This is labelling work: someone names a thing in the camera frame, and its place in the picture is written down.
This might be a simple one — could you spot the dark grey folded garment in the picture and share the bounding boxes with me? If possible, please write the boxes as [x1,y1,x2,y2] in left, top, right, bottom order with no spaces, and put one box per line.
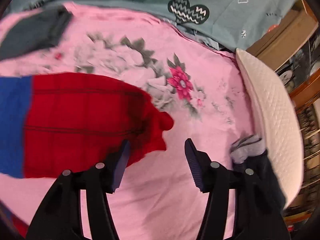
[1,6,73,60]

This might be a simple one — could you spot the teal heart print blanket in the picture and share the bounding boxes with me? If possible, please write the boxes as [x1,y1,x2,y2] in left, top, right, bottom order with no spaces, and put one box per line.
[8,0,298,51]

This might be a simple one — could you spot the pink floral bed sheet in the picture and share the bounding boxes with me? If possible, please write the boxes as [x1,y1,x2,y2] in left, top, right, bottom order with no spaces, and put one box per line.
[1,3,253,239]

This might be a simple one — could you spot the wooden cabinet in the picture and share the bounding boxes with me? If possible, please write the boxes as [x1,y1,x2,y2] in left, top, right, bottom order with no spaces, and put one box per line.
[247,0,319,231]

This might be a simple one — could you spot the blue and red pants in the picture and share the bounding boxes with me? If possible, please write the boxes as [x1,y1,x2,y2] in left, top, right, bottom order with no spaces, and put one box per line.
[1,73,174,239]

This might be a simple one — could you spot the dark navy garment pile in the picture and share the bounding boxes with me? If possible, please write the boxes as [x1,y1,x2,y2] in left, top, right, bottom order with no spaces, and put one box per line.
[230,134,286,212]

